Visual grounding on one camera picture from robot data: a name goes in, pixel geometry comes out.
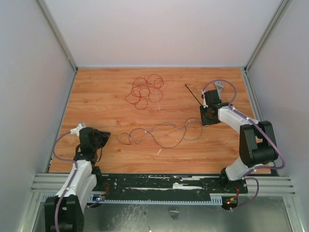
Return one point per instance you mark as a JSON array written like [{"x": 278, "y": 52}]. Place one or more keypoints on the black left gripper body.
[{"x": 95, "y": 146}]

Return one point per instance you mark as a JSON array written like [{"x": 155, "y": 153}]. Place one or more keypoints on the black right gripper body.
[{"x": 206, "y": 116}]

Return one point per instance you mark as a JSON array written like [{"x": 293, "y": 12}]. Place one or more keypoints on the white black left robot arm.
[{"x": 84, "y": 187}]

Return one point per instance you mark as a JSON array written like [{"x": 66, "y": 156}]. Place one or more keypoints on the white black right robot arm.
[{"x": 256, "y": 138}]

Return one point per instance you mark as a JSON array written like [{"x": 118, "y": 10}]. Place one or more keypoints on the black zip tie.
[{"x": 193, "y": 95}]

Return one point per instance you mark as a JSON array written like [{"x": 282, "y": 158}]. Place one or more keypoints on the silver adjustable wrench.
[{"x": 219, "y": 88}]

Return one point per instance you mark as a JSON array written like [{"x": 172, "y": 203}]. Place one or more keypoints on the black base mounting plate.
[{"x": 159, "y": 186}]

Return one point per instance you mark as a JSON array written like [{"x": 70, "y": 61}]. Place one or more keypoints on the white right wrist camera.
[{"x": 204, "y": 99}]

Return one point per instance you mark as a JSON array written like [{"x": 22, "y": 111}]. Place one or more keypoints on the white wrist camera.
[
  {"x": 204, "y": 99},
  {"x": 76, "y": 130}
]

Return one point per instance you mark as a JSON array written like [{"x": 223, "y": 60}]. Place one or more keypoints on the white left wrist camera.
[{"x": 76, "y": 130}]

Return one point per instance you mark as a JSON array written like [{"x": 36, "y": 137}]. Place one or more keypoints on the grey slotted cable duct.
[{"x": 190, "y": 200}]

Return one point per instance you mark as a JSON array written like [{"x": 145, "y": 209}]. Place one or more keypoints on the aluminium corner post left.
[{"x": 56, "y": 31}]

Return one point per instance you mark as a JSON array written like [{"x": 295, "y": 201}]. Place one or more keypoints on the aluminium corner post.
[
  {"x": 270, "y": 28},
  {"x": 56, "y": 31}
]

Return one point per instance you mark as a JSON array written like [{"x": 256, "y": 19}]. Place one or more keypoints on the aluminium corner post right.
[{"x": 270, "y": 28}]

